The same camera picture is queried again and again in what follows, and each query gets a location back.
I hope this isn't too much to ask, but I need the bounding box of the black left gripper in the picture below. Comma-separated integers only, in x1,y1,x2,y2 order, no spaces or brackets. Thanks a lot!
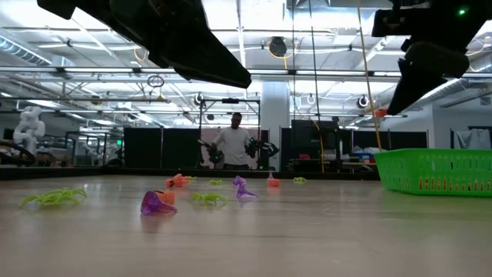
36,0,253,90

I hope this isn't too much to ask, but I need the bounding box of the black curved hose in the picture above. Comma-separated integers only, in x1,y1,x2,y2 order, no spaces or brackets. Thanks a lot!
0,140,38,167

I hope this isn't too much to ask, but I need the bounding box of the long ceiling light bar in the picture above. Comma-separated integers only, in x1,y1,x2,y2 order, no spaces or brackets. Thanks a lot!
0,66,492,78

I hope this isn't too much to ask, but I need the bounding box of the black equipment cart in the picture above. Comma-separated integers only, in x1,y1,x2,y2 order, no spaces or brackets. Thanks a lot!
288,119,349,173

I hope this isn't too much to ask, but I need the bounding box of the pale curtain backdrop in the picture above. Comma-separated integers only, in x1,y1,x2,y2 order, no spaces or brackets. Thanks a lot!
200,125,261,169

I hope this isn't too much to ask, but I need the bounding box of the person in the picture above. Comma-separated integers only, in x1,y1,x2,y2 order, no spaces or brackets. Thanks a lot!
213,112,253,171

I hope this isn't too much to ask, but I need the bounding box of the black metal gantry frame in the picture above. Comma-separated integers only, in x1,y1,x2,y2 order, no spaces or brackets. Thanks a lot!
198,97,262,171

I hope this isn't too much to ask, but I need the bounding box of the white humanoid robot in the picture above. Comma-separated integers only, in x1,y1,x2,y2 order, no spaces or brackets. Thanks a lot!
12,106,47,155

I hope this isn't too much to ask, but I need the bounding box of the green plastic basket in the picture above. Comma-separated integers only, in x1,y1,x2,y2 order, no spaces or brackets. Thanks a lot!
374,148,492,198

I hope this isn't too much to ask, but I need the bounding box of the grey hanging cloth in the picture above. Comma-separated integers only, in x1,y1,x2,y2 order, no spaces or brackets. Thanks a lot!
450,126,492,150

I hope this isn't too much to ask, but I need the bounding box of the black partition panel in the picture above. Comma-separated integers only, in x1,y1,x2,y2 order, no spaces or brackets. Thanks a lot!
351,129,430,150
123,127,163,169
162,127,201,169

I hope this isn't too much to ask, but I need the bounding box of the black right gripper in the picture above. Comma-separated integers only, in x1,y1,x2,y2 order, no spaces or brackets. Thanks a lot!
386,38,472,116

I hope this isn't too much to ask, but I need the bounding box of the yellow cable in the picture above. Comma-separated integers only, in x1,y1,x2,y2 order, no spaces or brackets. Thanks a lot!
355,0,383,151

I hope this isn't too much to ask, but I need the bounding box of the hanging black cable loop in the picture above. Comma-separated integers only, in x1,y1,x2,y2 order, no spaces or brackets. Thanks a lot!
146,74,166,89

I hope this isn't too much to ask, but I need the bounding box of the white square pillar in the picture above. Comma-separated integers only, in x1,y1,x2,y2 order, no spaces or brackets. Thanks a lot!
260,81,291,172

